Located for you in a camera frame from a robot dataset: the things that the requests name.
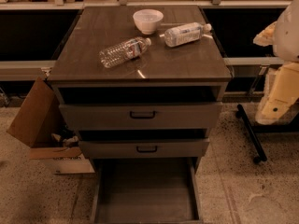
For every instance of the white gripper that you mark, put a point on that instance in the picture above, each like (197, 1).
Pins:
(288, 36)

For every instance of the clear ribbed water bottle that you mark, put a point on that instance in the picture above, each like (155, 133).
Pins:
(123, 52)

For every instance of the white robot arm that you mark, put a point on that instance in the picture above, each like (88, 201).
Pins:
(283, 36)

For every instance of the white labelled water bottle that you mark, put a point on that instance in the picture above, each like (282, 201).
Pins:
(186, 33)

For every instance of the dark wooden drawer cabinet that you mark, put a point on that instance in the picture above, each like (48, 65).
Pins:
(191, 74)

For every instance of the grey middle drawer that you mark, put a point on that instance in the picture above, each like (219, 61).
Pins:
(146, 149)

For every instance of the grey top drawer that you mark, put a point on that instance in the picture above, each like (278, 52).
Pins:
(140, 117)

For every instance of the grey open bottom drawer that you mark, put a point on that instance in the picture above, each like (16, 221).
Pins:
(146, 191)

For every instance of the black wheeled stand base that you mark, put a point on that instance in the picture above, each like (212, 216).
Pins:
(292, 127)

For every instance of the white plastic bowl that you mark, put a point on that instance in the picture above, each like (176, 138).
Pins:
(147, 21)

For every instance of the open cardboard box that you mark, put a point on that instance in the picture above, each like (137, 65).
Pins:
(40, 125)

